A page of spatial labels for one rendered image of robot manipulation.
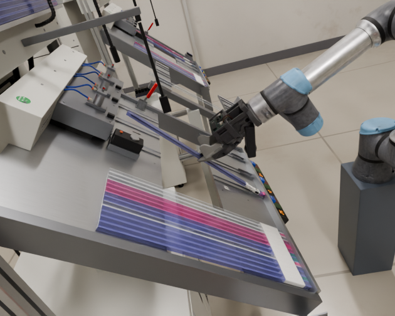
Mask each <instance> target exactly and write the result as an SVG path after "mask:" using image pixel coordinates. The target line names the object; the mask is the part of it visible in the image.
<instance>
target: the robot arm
mask: <svg viewBox="0 0 395 316"><path fill-rule="evenodd" d="M391 40H395V0H390V1H388V2H386V3H385V4H383V5H381V6H379V7H378V8H376V9H375V10H373V11H372V12H370V13H369V14H367V15H366V16H364V17H363V18H362V19H361V20H360V21H358V22H357V24H356V27H355V29H353V30H352V31H351V32H350V33H348V34H347V35H346V36H344V37H343V38H342V39H341V40H339V41H338V42H336V44H334V45H333V46H331V47H330V48H329V49H328V50H327V51H325V52H324V53H322V54H321V55H320V56H319V57H317V58H316V59H315V60H313V61H312V62H311V63H310V64H308V65H307V66H306V67H305V68H303V69H302V70H300V69H299V68H292V69H291V70H289V71H287V72H286V73H285V74H283V75H281V76H280V77H279V78H278V79H277V80H275V81H274V82H273V83H271V84H270V85H268V86H267V87H266V88H265V89H263V90H262V91H261V92H259V93H257V94H256V95H255V96H254V97H252V98H251V99H249V100H248V103H245V102H244V101H243V100H242V99H241V100H239V101H238V102H236V103H235V104H234V105H233V106H231V107H230V108H229V109H227V110H226V111H224V110H223V109H222V110H220V111H219V112H218V113H217V114H216V115H214V116H213V117H211V118H210V119H209V121H210V123H209V124H210V128H211V132H212V135H210V136H206V135H200V136H199V137H198V138H197V139H198V141H199V143H200V144H201V146H200V147H199V149H200V151H199V153H200V154H201V155H203V156H202V157H200V158H199V159H198V160H197V161H198V162H206V161H211V160H213V159H219V158H221V157H224V156H226V155H227V154H229V153H230V152H231V151H232V150H233V149H235V148H236V146H237V145H239V144H240V143H241V141H242V140H243V139H244V137H245V147H244V150H245V152H246V153H247V156H248V158H252V157H256V150H257V147H256V141H255V126H254V124H255V125H256V126H257V127H259V126H260V125H261V124H262V123H265V122H267V121H269V120H270V119H271V118H273V117H274V116H275V115H277V114H279V115H281V116H282V117H283V118H284V119H285V120H286V121H288V122H289V123H291V124H292V125H293V126H294V127H295V130H296V131H297V132H298V133H299V134H300V135H302V136H304V137H309V136H312V135H314V134H316V133H317V132H318V131H319V130H320V129H321V128H322V126H323V124H324V121H323V118H322V117H321V115H320V112H319V111H318V110H317V109H316V108H315V106H314V104H313V103H312V101H311V100H310V99H309V97H308V95H310V94H311V93H312V92H313V91H315V90H316V89H318V87H320V86H321V85H323V84H324V83H325V82H326V81H328V80H329V79H331V78H332V77H333V76H334V75H336V74H337V73H338V72H340V71H341V70H343V69H344V68H345V67H346V66H347V65H349V64H350V63H352V62H353V61H354V60H356V59H357V58H358V57H360V56H361V55H362V54H364V53H365V52H366V51H367V50H369V49H370V48H377V47H378V46H380V45H381V44H383V43H384V42H387V41H391ZM219 113H220V115H218V114H219ZM217 115H218V116H217ZM215 116H217V117H216V118H215V119H213V118H214V117H215ZM221 143H223V145H222V144H221ZM352 173H353V175H354V176H355V177H356V178H357V179H358V180H360V181H363V182H367V183H371V184H382V183H386V182H389V181H391V180H392V179H393V178H394V176H395V120H394V119H392V118H386V117H378V118H371V119H369V120H366V121H364V122H363V123H362V124H361V127H360V131H359V148H358V155H357V157H356V159H355V161H354V163H353V165H352Z"/></svg>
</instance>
